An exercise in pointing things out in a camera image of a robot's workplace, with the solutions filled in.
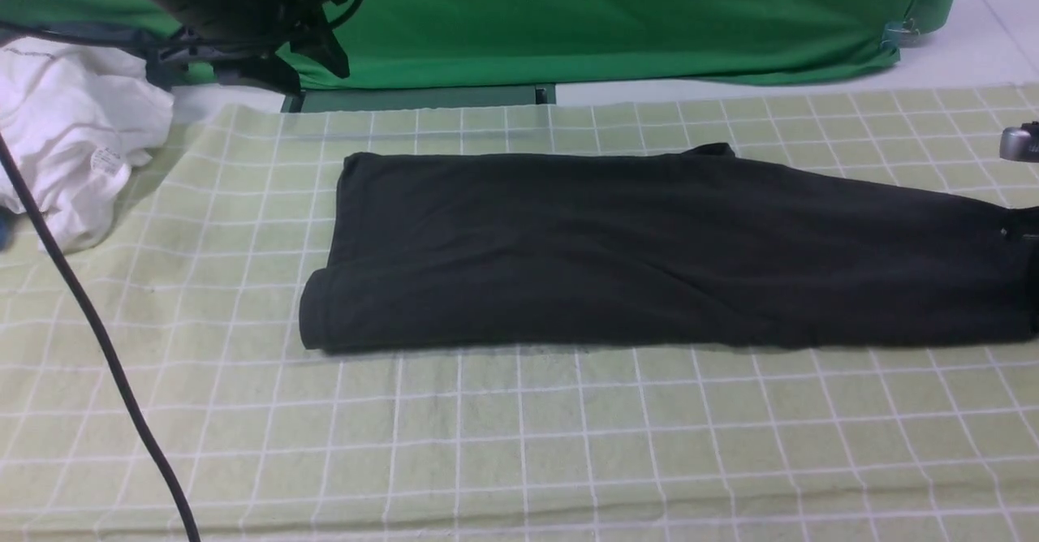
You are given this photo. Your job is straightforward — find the green checkered tablecloth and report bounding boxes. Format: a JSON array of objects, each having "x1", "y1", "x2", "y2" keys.
[{"x1": 0, "y1": 84, "x2": 1039, "y2": 542}]

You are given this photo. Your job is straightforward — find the dark gray long-sleeve shirt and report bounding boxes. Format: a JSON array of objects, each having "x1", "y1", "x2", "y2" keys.
[{"x1": 298, "y1": 143, "x2": 1037, "y2": 353}]

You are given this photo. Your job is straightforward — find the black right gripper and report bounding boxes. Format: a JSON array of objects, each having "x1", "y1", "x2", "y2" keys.
[{"x1": 1000, "y1": 206, "x2": 1038, "y2": 251}]

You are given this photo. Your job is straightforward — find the black left camera cable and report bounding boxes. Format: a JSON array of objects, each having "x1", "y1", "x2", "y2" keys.
[{"x1": 0, "y1": 0, "x2": 374, "y2": 542}]

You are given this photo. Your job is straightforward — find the green binder clip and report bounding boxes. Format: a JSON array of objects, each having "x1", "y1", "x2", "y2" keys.
[{"x1": 880, "y1": 18, "x2": 925, "y2": 53}]

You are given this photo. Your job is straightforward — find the green metal rail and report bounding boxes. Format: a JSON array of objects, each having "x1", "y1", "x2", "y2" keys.
[{"x1": 281, "y1": 84, "x2": 556, "y2": 114}]

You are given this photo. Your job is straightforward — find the crumpled white shirt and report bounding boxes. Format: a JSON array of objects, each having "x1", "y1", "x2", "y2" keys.
[{"x1": 1, "y1": 37, "x2": 175, "y2": 252}]

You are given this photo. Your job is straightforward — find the blue object at edge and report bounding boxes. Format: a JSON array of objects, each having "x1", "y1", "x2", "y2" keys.
[{"x1": 0, "y1": 209, "x2": 14, "y2": 252}]

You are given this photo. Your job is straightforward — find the green backdrop cloth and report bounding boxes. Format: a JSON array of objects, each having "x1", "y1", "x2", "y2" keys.
[{"x1": 0, "y1": 0, "x2": 967, "y2": 91}]

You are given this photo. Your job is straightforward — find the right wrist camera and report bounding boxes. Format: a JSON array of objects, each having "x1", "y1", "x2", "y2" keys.
[{"x1": 998, "y1": 121, "x2": 1039, "y2": 164}]

